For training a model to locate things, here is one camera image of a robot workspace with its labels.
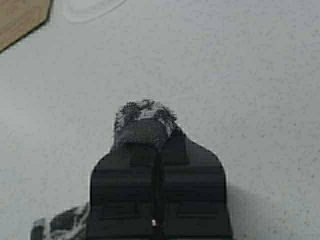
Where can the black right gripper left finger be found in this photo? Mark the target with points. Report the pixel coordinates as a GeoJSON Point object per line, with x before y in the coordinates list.
{"type": "Point", "coordinates": [121, 195]}

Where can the floral grey black towel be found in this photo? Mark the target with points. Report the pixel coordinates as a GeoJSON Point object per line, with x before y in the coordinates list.
{"type": "Point", "coordinates": [146, 122]}

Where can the brown cardboard sheet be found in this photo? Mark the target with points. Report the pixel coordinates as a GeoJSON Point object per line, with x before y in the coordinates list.
{"type": "Point", "coordinates": [20, 17]}

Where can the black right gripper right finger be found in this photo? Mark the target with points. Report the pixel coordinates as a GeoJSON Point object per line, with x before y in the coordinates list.
{"type": "Point", "coordinates": [194, 192]}

